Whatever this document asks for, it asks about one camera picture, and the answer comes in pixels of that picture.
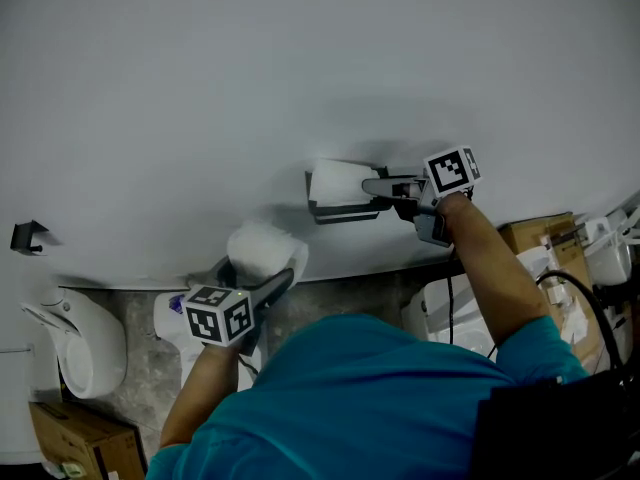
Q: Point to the new white toilet paper roll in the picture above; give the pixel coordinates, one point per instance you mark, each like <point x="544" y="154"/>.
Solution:
<point x="265" y="250"/>

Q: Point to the white ceramic toilet tank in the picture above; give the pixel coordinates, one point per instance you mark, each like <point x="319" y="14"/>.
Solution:
<point x="440" y="308"/>

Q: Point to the black toilet paper holder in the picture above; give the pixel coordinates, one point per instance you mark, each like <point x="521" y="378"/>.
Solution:
<point x="345" y="213"/>

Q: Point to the person's teal shirt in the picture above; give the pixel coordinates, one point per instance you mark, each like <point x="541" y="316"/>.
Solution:
<point x="350" y="398"/>

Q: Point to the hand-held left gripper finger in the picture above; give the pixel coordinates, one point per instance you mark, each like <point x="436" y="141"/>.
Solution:
<point x="275" y="290"/>
<point x="225" y="273"/>

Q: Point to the white toilet bowl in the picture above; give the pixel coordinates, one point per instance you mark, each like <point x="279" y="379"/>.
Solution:
<point x="90" y="348"/>

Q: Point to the old white toilet paper roll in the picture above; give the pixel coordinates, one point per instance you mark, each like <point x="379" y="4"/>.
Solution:
<point x="340" y="183"/>

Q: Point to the small black wall holder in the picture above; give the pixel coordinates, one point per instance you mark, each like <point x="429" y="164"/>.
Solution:
<point x="27" y="237"/>

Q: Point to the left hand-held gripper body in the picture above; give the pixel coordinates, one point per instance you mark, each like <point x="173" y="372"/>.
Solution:
<point x="217" y="315"/>

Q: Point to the person's right forearm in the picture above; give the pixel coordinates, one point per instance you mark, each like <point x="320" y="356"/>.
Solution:
<point x="492" y="273"/>

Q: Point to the black backpack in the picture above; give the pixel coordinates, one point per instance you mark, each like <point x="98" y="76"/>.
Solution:
<point x="555" y="428"/>

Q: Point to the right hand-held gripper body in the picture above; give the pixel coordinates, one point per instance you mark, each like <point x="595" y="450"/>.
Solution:
<point x="450" y="170"/>

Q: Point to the tall brown cardboard box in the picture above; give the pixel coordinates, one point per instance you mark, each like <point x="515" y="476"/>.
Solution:
<point x="530" y="233"/>

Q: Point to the person's left forearm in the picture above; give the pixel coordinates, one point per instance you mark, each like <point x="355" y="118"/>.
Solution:
<point x="200" y="388"/>

